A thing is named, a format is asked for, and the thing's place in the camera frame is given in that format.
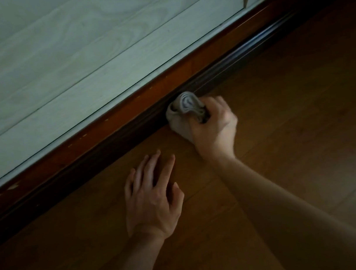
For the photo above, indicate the person's right forearm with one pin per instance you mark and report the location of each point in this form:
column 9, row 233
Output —
column 291, row 216

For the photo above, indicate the white louvered sliding door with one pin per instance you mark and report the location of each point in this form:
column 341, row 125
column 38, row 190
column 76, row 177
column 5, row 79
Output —
column 87, row 53

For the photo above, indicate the person's right hand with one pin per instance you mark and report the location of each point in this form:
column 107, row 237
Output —
column 217, row 134

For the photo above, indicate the grey cleaning cloth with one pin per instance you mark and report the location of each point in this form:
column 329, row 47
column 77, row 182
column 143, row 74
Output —
column 178, row 123

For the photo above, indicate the black baseboard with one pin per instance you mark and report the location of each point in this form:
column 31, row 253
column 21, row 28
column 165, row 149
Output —
column 71, row 174

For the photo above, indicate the person's left hand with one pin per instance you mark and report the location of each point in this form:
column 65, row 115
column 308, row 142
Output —
column 151, row 206

